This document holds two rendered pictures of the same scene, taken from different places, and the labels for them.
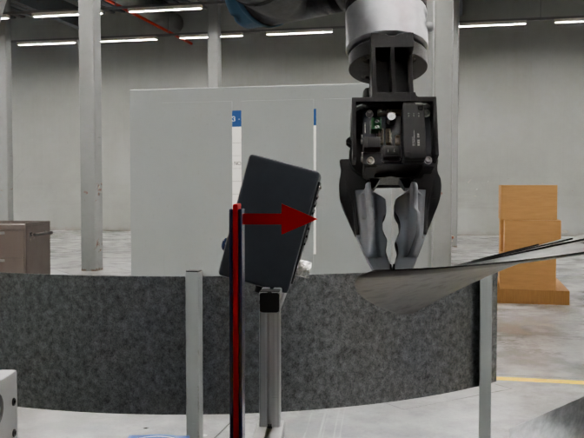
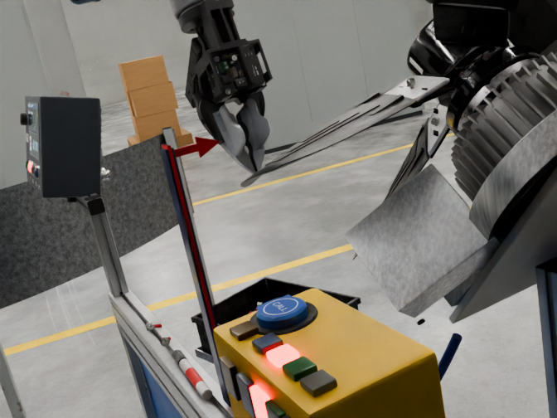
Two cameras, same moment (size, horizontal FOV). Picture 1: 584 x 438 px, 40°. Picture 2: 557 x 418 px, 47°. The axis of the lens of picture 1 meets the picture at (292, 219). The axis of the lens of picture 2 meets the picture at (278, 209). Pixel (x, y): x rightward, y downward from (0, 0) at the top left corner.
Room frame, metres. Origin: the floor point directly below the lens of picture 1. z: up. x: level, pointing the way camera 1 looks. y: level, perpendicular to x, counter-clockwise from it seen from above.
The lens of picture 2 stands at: (-0.04, 0.26, 1.29)
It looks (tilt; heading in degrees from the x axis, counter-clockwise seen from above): 16 degrees down; 333
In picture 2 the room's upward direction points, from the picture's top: 12 degrees counter-clockwise
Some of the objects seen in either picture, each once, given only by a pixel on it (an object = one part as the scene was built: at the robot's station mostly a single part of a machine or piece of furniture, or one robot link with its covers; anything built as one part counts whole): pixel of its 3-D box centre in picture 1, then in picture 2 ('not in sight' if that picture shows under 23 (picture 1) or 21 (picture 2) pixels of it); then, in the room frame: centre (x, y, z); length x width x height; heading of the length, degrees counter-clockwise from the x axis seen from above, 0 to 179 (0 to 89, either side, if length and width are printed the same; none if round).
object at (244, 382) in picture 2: not in sight; (249, 396); (0.35, 0.12, 1.04); 0.02 x 0.01 x 0.03; 177
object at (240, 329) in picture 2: not in sight; (244, 330); (0.38, 0.10, 1.08); 0.02 x 0.02 x 0.01; 87
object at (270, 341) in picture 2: not in sight; (267, 343); (0.34, 0.10, 1.08); 0.02 x 0.02 x 0.01; 87
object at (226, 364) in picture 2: not in sight; (230, 377); (0.38, 0.12, 1.04); 0.02 x 0.01 x 0.03; 177
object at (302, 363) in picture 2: not in sight; (299, 368); (0.30, 0.10, 1.08); 0.02 x 0.02 x 0.01; 87
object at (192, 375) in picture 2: not in sight; (191, 372); (0.73, 0.05, 0.87); 0.14 x 0.01 x 0.01; 175
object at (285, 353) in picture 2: not in sight; (283, 355); (0.32, 0.10, 1.08); 0.02 x 0.02 x 0.01; 87
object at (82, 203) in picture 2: (275, 291); (84, 197); (1.26, 0.03, 1.04); 0.24 x 0.03 x 0.03; 177
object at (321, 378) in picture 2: not in sight; (318, 382); (0.27, 0.10, 1.08); 0.02 x 0.02 x 0.01; 87
